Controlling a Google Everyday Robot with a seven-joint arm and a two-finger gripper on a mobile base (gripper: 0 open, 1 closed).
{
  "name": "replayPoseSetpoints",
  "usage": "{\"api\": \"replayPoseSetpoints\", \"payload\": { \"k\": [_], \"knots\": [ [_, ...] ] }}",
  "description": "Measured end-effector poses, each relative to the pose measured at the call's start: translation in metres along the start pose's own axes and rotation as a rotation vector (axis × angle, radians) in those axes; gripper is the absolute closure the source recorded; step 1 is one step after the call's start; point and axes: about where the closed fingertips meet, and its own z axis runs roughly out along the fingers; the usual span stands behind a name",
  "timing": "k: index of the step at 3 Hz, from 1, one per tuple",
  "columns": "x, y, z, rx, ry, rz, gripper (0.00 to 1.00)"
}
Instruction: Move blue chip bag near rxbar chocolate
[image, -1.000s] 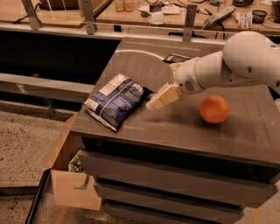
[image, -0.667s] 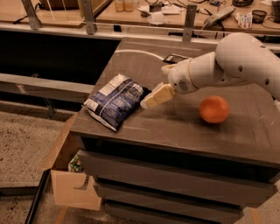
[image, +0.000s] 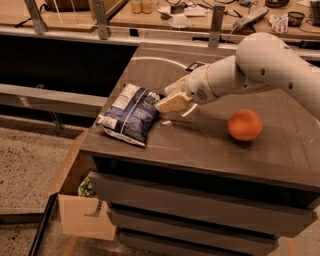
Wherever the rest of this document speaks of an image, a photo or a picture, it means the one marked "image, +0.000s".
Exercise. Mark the metal bracket post middle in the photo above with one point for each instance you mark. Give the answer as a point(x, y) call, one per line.
point(101, 18)

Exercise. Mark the metal bracket post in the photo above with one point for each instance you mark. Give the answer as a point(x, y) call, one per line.
point(216, 25)
point(39, 25)
point(101, 18)

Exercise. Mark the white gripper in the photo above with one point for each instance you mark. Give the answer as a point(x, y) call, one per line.
point(196, 86)

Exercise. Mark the grey drawer cabinet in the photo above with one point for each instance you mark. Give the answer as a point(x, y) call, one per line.
point(194, 190)

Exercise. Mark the orange fruit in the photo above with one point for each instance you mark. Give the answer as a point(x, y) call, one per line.
point(244, 125)

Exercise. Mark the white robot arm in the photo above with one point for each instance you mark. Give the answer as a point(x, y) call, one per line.
point(262, 61)

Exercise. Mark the black mesh cup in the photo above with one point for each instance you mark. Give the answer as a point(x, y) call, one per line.
point(295, 18)

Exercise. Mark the cardboard box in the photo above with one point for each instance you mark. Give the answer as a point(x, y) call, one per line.
point(80, 216)

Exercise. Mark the metal bracket post left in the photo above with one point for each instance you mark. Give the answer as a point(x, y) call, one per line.
point(39, 25)

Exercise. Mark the green snack bag in box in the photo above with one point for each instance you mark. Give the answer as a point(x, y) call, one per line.
point(85, 189)

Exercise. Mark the glass jar pair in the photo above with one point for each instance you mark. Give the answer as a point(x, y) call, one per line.
point(141, 6)

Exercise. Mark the colourful packet on desk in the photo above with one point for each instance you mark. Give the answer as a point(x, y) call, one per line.
point(279, 24)

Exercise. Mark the grey handheld device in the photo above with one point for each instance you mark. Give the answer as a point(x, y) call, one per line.
point(251, 17)

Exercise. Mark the blue chip bag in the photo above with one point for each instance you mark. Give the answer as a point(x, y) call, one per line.
point(131, 115)

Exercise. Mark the white bowl on desk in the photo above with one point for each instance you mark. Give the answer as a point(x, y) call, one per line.
point(179, 22)

